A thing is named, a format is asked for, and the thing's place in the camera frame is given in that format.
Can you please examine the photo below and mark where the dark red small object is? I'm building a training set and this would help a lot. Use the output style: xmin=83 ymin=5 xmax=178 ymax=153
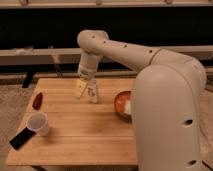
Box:
xmin=32 ymin=93 xmax=43 ymax=110

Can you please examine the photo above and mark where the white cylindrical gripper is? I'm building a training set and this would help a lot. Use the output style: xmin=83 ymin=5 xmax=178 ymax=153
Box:
xmin=75 ymin=52 xmax=101 ymax=103

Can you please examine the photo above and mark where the light wooden table board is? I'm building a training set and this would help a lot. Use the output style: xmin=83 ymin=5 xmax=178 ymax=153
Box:
xmin=6 ymin=78 xmax=137 ymax=166

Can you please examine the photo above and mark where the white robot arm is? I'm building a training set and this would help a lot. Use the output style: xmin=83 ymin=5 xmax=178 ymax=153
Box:
xmin=77 ymin=30 xmax=207 ymax=171

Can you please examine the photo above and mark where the orange bowl with white content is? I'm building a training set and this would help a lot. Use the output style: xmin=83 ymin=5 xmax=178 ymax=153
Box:
xmin=114 ymin=91 xmax=132 ymax=122

